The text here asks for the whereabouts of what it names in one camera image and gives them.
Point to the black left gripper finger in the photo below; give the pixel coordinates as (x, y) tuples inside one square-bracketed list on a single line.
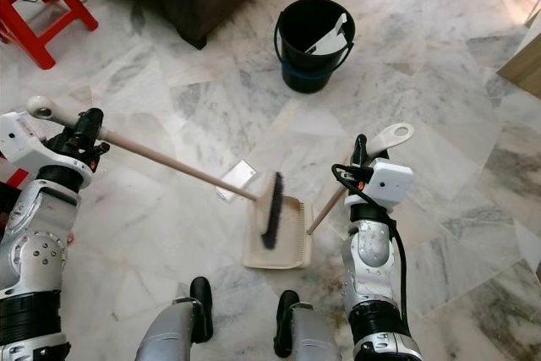
[(88, 126)]

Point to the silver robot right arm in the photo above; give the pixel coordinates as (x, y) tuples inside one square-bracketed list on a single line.
[(368, 259)]

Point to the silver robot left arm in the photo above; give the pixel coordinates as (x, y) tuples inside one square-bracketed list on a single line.
[(42, 243)]

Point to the person in black clothes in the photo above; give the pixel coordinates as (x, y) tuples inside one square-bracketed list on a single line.
[(8, 200)]

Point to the black plastic bucket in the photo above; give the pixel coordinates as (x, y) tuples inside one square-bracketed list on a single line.
[(304, 73)]

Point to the clear plastic packet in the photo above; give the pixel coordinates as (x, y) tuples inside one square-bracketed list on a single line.
[(238, 177)]

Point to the white plastic sheet scrap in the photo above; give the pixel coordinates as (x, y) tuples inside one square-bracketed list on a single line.
[(330, 40)]

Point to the silver robot right leg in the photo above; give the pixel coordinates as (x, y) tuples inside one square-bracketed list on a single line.
[(313, 340)]

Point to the silver robot leg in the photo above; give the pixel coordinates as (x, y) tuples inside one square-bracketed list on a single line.
[(313, 340), (169, 331)]

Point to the silver robot left leg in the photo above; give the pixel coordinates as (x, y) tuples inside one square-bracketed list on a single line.
[(169, 331)]

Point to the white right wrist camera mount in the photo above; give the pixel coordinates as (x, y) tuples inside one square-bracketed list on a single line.
[(393, 182)]

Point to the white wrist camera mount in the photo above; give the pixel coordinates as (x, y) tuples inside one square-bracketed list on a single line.
[(393, 182), (21, 141)]

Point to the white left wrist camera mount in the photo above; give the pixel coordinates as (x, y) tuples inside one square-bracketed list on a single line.
[(21, 141)]

